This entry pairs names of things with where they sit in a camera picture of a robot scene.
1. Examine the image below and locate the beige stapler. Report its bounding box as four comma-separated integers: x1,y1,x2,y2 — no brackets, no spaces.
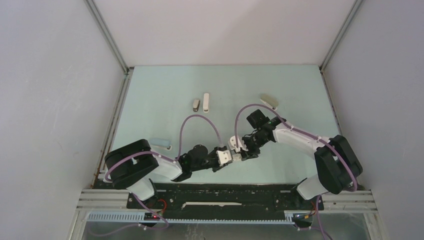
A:
260,93,279,110

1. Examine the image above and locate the light blue stapler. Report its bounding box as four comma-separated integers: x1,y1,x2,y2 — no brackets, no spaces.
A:
148,138,173,151

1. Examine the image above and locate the white stapler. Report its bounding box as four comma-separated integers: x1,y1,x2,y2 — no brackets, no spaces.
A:
202,92,210,113

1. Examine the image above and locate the small grey stapler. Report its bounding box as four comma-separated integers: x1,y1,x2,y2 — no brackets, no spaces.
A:
192,98,201,113

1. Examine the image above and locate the white staple box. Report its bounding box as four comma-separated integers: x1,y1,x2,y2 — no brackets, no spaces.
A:
232,153,243,162

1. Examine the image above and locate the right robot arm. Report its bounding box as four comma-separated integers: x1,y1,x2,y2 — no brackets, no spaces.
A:
229,109,363,209

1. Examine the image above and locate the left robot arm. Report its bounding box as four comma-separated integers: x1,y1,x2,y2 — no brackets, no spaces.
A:
103,139,233,208

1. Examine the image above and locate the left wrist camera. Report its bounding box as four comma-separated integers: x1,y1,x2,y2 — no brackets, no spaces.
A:
216,150,233,167

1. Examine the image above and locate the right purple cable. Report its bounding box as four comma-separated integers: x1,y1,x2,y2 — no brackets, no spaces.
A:
234,103,359,240

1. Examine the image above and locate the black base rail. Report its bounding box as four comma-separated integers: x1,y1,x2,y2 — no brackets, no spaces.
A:
143,183,324,221

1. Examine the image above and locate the left aluminium frame post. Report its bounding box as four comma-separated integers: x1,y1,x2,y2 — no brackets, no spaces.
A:
85,0,134,182

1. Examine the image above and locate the aluminium frame post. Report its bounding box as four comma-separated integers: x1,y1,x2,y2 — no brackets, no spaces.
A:
319,0,365,74
85,0,134,182

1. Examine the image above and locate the right aluminium frame post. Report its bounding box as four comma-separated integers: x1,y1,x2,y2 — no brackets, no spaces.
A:
319,0,365,74

